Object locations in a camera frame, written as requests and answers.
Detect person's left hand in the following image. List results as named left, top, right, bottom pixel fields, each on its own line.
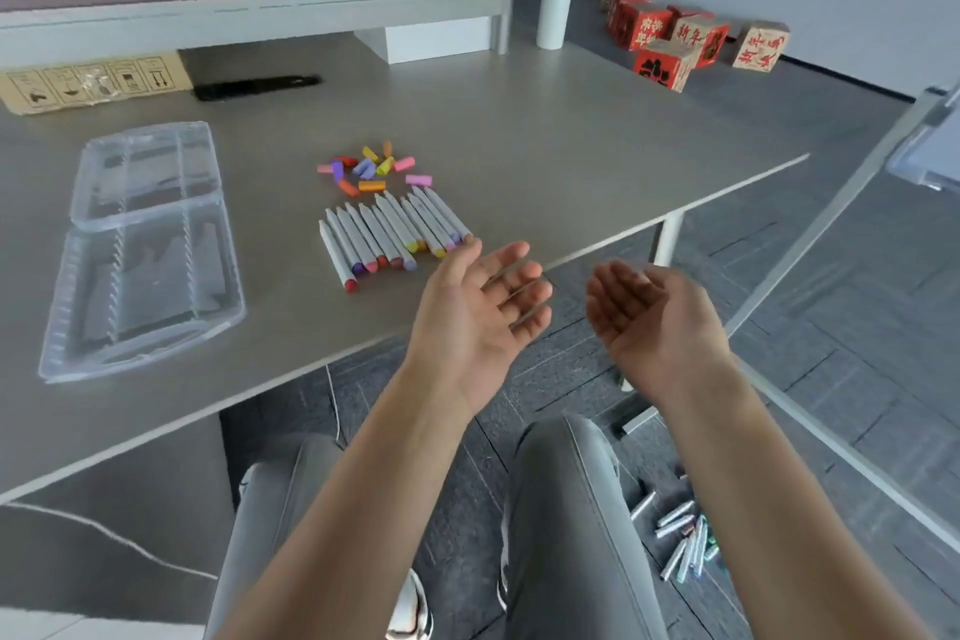
left=408, top=239, right=554, bottom=423

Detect heap of capped markers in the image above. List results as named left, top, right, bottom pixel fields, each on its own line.
left=628, top=473, right=726, bottom=584

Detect white table leg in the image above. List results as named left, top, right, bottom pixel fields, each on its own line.
left=618, top=211, right=686, bottom=395

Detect grey trousers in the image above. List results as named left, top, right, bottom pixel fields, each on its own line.
left=203, top=413, right=670, bottom=640

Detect person's right hand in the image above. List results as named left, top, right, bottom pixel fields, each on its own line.
left=585, top=260, right=733, bottom=409

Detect white shoe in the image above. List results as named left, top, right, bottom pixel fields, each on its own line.
left=384, top=567, right=435, bottom=640

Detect person's right forearm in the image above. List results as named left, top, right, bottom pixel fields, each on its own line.
left=658, top=354, right=933, bottom=640

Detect white box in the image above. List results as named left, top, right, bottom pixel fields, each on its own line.
left=354, top=16, right=493, bottom=66

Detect white cable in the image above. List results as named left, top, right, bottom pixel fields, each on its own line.
left=0, top=501, right=219, bottom=582

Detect row of white markers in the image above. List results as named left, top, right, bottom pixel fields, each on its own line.
left=318, top=185, right=474, bottom=294

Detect white paper roll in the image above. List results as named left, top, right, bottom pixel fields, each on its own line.
left=535, top=0, right=578, bottom=52

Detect brown cardboard box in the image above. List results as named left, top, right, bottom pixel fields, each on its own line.
left=0, top=50, right=195, bottom=116

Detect clear plastic hinged case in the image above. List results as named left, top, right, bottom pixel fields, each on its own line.
left=37, top=121, right=248, bottom=385

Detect group of red print boxes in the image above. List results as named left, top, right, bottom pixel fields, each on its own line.
left=599, top=0, right=792, bottom=95

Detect clear plastic storage box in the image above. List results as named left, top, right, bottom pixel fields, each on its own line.
left=884, top=98, right=960, bottom=194

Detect pile of coloured marker caps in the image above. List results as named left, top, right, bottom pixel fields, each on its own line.
left=315, top=140, right=435, bottom=199

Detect person's left forearm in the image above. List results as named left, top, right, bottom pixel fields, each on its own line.
left=216, top=360, right=483, bottom=640

